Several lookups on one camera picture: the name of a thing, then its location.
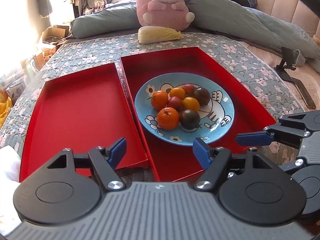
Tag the grey-green duvet roll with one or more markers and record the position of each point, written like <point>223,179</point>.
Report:
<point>222,16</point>

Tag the yellow tomato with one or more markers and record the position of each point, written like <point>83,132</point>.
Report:
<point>191,103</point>
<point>178,92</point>

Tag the left red tray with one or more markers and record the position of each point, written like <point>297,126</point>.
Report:
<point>79,111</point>

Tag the dark purple tomato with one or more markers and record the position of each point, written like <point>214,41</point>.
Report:
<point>189,119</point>
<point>202,96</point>

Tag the yellow plastic bag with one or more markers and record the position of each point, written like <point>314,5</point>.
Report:
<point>5,107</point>

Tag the beige padded headboard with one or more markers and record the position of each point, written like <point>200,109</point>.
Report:
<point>293,11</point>

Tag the plush napa cabbage toy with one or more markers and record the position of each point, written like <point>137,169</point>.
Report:
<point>155,34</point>

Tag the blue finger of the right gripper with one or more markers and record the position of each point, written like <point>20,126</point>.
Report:
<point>275,133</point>

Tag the floral quilted bedspread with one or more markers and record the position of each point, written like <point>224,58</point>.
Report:
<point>249,69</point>

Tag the orange tangerine with stem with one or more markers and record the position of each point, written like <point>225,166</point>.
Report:
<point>168,118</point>

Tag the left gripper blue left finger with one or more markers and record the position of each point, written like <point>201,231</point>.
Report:
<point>104,162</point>

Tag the open brown cardboard box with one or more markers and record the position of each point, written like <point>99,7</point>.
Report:
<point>52,38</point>

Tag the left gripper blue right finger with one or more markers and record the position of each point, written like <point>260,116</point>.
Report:
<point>214,162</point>

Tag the large red tomato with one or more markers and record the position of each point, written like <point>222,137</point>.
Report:
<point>176,103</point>

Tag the right red tray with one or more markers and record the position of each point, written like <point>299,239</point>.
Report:
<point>170,162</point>

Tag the red tray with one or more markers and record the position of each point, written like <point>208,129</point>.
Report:
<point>79,111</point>
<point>170,162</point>

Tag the small red tomato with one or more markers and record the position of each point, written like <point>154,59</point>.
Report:
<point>189,89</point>

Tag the pink white plush hamster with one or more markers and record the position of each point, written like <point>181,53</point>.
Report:
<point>172,14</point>

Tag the blue cartoon tiger plate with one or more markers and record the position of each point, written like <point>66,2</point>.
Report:
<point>216,117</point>

